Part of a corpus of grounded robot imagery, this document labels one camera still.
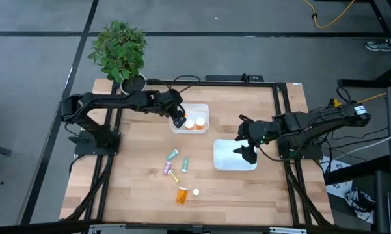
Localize black desk leg frame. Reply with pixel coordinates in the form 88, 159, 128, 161
337, 0, 391, 89

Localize black white patterned bag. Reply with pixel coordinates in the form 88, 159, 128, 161
325, 155, 377, 225

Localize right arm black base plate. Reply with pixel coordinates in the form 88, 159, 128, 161
277, 142, 323, 161

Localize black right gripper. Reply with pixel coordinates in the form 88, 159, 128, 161
233, 115, 280, 166

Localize black equipment box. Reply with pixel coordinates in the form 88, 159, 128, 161
373, 171, 391, 234

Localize shallow white plastic bin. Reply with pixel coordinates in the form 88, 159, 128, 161
169, 103, 211, 135

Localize tall white plastic bin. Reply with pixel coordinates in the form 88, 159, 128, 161
213, 138, 258, 172

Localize green leafy plant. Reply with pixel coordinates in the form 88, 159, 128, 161
87, 19, 148, 85

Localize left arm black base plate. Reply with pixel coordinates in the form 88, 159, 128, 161
74, 129, 121, 156

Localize black crossbar silver brackets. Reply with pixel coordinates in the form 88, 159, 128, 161
0, 220, 378, 234

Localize white cable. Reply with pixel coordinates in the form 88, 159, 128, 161
334, 129, 391, 160

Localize person's shoe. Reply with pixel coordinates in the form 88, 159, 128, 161
364, 40, 391, 53

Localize white plant pot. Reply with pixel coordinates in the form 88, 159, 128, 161
119, 73, 148, 96

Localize yellow cable with black knot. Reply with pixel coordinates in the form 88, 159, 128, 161
301, 0, 356, 29

